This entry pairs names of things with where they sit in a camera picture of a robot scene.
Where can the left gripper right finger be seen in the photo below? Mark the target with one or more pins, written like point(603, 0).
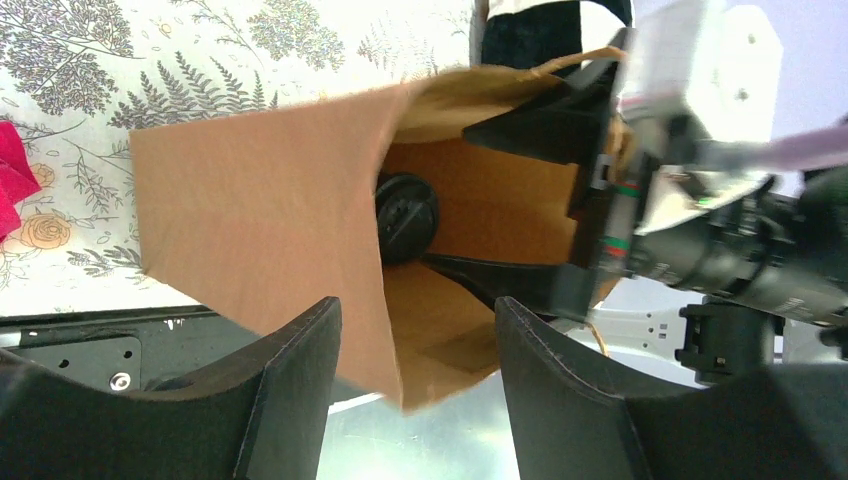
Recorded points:
point(576, 414)

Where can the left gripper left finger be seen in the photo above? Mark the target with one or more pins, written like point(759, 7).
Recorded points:
point(258, 413)

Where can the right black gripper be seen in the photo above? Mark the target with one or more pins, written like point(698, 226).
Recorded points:
point(572, 123)

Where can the brown paper bag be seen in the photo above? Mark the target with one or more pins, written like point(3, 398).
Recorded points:
point(260, 215)

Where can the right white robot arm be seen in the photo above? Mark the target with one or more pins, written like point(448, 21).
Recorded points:
point(758, 227)

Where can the black white checkered pillow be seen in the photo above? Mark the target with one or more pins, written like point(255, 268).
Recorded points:
point(523, 34)

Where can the red cloth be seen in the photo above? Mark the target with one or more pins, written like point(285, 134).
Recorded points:
point(17, 179)

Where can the floral table mat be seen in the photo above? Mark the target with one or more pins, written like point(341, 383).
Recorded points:
point(78, 76)

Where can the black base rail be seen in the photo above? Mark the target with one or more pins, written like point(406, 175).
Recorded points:
point(134, 352)

